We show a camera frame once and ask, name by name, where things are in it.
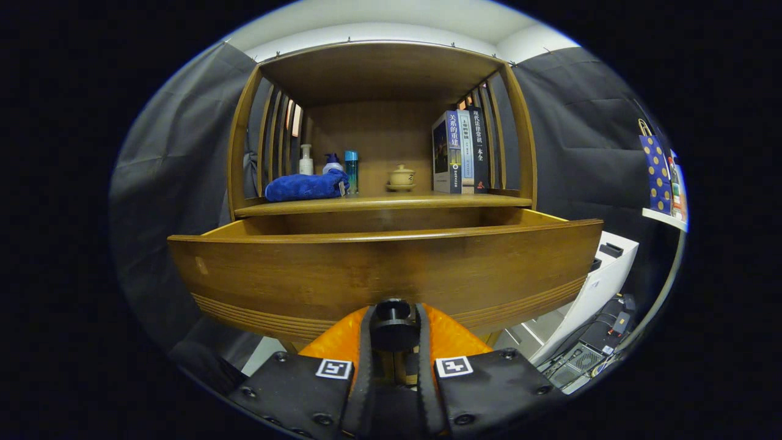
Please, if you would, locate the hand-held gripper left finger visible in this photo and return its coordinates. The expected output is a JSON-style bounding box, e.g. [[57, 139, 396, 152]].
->
[[229, 304, 375, 439]]

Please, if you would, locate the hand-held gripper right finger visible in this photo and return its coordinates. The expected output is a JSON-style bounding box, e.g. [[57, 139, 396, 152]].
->
[[415, 304, 566, 438]]

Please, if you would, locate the wooden drawer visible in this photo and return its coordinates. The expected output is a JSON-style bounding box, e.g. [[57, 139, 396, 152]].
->
[[167, 208, 604, 386]]

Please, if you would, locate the wooden countertop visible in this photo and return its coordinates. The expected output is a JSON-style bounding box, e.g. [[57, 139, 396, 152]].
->
[[234, 191, 533, 218]]

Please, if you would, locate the wooden cabinet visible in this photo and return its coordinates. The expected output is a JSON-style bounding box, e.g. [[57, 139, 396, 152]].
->
[[227, 40, 538, 221]]

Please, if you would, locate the black electronic device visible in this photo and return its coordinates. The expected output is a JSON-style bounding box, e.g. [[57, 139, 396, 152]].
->
[[550, 293, 637, 387]]

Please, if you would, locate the white box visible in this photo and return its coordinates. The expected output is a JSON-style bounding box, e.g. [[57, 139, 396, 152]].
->
[[528, 231, 640, 366]]

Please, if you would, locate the blue folded towel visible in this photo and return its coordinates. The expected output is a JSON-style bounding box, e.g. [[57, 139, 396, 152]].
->
[[264, 169, 351, 203]]

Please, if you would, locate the blue spined book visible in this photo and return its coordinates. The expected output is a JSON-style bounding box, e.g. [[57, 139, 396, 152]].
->
[[432, 111, 463, 194]]

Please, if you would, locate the pale spined book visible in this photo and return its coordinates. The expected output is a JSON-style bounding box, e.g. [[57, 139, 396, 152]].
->
[[458, 109, 475, 194]]

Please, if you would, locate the black spined book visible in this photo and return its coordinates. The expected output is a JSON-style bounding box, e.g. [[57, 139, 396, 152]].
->
[[466, 106, 491, 194]]

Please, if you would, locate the white side table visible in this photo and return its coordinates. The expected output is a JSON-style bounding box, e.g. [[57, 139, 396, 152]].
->
[[641, 207, 689, 355]]

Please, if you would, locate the blue gold-dotted gift bag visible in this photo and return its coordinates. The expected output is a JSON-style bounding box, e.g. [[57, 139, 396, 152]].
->
[[638, 119, 673, 215]]

